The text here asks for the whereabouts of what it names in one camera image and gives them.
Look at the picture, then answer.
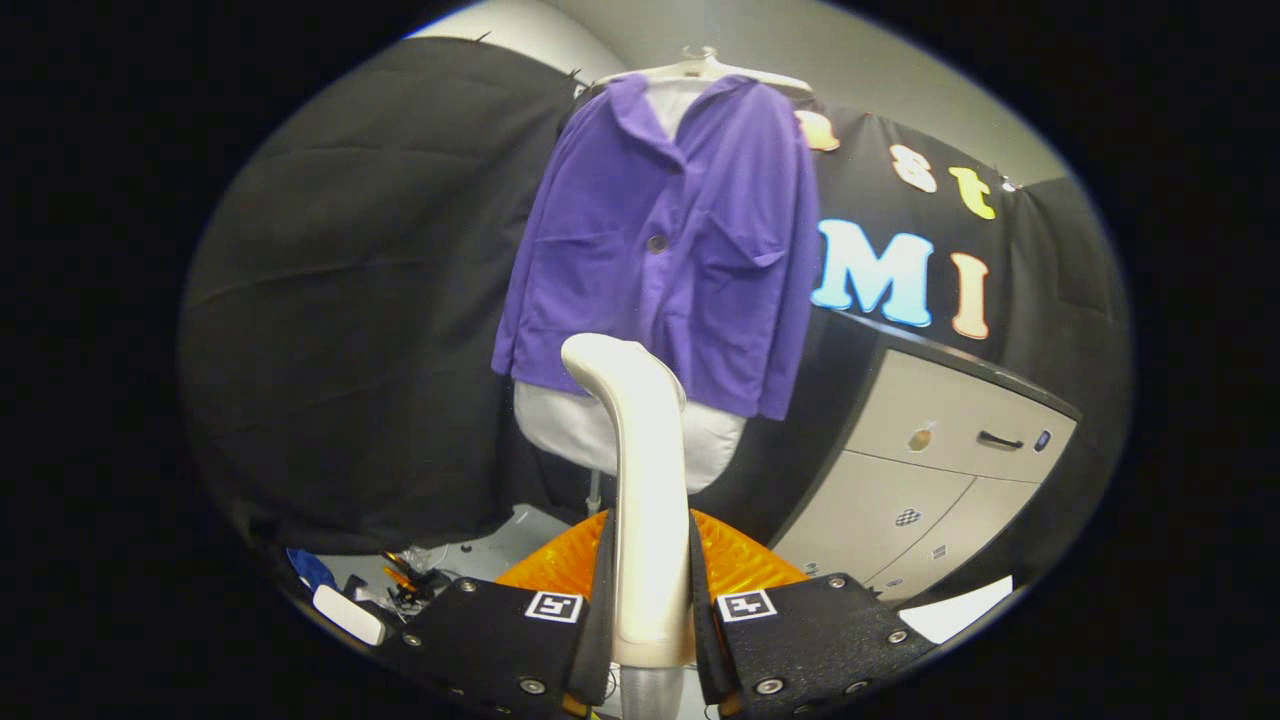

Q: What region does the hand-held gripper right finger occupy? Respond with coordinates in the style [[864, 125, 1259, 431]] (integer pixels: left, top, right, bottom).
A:
[[690, 510, 936, 720]]

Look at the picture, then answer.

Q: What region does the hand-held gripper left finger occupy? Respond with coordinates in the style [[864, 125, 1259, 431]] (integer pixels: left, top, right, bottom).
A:
[[395, 510, 619, 720]]

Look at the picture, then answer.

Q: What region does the white garment steamer head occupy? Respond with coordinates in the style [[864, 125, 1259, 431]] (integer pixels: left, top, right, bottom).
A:
[[561, 333, 698, 669]]

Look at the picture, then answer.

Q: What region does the purple jacket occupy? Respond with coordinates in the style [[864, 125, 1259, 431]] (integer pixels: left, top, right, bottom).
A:
[[490, 72, 823, 421]]

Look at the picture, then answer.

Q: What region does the white clothes hanger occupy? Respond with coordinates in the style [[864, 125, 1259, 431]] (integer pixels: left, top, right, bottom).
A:
[[590, 45, 814, 96]]

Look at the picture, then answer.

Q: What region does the orange and black tool clutter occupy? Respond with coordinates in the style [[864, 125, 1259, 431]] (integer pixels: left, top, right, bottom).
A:
[[378, 548, 451, 611]]

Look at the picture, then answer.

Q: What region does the white padded ironing form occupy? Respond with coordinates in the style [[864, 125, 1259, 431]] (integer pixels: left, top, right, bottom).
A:
[[513, 78, 749, 494]]

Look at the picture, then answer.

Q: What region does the white oblong object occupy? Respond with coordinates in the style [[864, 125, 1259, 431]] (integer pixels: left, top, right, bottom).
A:
[[312, 584, 388, 647]]

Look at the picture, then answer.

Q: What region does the white paper sheet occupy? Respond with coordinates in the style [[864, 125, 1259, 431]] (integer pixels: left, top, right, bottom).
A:
[[898, 575, 1015, 645]]

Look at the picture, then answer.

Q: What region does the blue object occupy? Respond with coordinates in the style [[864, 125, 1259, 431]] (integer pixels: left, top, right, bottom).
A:
[[285, 547, 339, 593]]

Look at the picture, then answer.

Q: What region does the beige cabinet with dark top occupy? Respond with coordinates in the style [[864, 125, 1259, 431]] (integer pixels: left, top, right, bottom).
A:
[[770, 308, 1083, 606]]

